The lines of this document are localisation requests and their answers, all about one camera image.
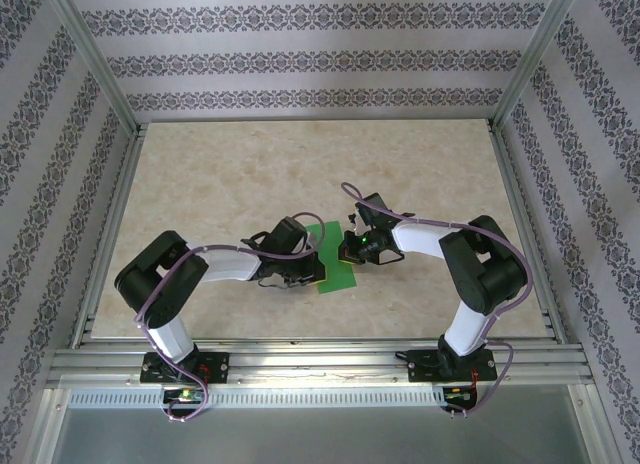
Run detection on green paper sheet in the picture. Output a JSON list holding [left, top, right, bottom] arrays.
[[304, 221, 359, 295]]

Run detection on grey metal panel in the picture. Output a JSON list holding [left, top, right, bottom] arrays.
[[37, 406, 609, 464]]

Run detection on aluminium mounting rail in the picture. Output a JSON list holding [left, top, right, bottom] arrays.
[[47, 339, 594, 388]]

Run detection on slotted grey cable duct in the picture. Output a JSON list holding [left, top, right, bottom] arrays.
[[67, 387, 447, 409]]

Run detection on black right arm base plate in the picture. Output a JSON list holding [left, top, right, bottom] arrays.
[[407, 348, 498, 384]]

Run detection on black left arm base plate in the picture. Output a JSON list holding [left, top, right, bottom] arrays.
[[141, 352, 231, 384]]

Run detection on aluminium side rail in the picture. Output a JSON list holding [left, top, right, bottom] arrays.
[[487, 122, 569, 343], [69, 123, 150, 348]]

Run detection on aluminium frame post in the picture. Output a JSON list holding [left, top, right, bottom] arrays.
[[491, 0, 586, 135], [42, 0, 142, 135]]

